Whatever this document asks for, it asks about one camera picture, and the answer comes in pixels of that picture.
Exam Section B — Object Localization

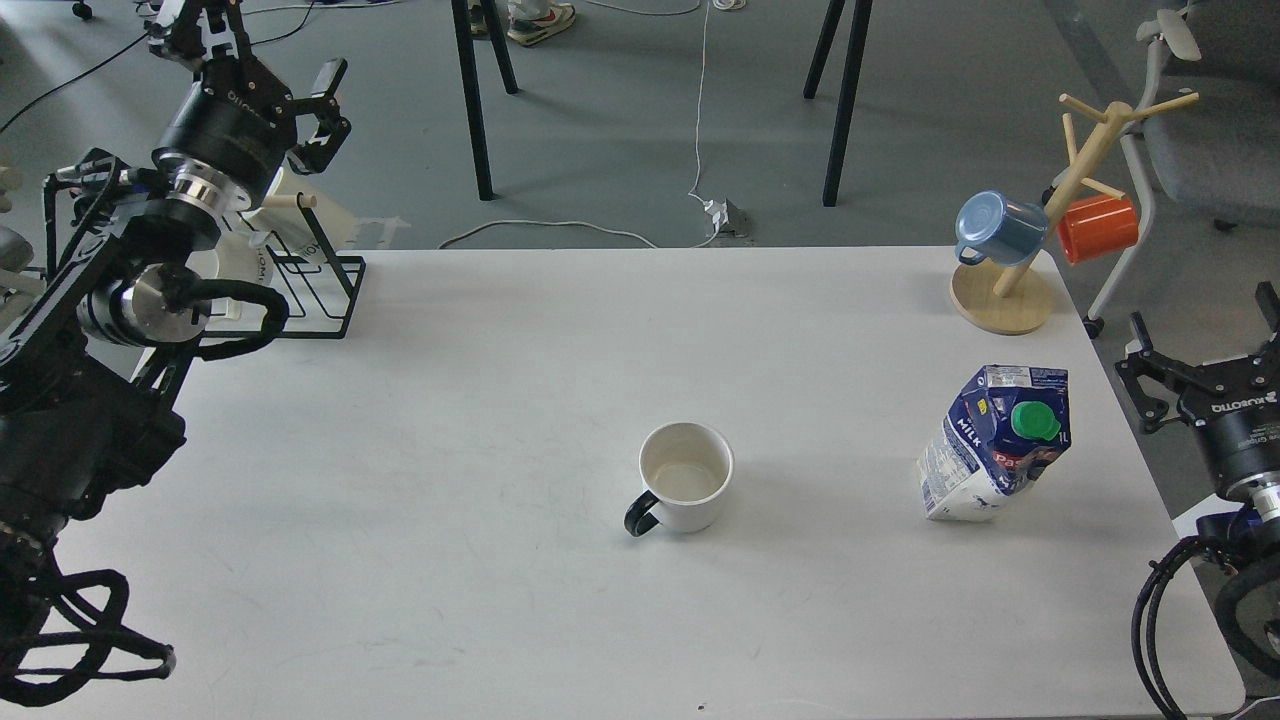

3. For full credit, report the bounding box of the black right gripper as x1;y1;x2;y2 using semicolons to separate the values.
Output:
1114;282;1280;503

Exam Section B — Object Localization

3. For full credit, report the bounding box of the orange mug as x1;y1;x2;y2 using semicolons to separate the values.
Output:
1057;193;1140;265

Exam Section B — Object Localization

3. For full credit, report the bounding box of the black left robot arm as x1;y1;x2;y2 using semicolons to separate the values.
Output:
1;1;351;707

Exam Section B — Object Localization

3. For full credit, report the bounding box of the white mug hanging rear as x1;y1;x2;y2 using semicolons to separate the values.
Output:
244;167;355;265

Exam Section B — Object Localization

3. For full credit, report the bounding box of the blue mug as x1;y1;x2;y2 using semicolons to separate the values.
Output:
954;190;1050;266

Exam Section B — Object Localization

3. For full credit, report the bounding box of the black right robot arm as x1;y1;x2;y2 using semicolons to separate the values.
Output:
1115;282;1279;719

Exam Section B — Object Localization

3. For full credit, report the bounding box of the black table leg left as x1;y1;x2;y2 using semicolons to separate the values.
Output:
451;1;518;201

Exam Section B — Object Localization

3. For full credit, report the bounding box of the white sneaker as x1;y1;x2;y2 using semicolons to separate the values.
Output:
506;1;577;47

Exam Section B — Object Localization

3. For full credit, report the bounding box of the grey office chair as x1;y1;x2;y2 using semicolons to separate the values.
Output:
1080;0;1280;340

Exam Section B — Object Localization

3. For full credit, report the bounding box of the black wire mug rack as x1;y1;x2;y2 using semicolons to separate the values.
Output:
221;195;366;340

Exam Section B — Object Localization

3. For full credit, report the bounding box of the blue white milk carton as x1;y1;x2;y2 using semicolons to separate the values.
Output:
916;364;1073;521

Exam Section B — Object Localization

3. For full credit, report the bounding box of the white power plug adapter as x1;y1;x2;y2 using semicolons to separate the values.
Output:
701;199;751;241

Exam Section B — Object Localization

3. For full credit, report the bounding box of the white mug black handle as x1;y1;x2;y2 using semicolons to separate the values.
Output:
623;421;735;538

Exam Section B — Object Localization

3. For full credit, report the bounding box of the black table leg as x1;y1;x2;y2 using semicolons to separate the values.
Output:
803;1;874;208
451;1;518;201

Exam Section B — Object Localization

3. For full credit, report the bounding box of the white mug lying front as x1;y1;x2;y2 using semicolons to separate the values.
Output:
186;232;275;286

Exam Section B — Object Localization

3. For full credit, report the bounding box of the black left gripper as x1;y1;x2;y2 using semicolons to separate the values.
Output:
146;1;352;208

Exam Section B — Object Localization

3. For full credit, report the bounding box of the white power cable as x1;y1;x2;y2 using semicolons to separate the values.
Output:
436;0;745;250

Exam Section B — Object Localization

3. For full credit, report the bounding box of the black table leg right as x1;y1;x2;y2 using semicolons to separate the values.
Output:
803;1;874;208

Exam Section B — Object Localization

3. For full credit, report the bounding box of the wooden mug tree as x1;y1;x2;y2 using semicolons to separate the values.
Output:
950;92;1201;334

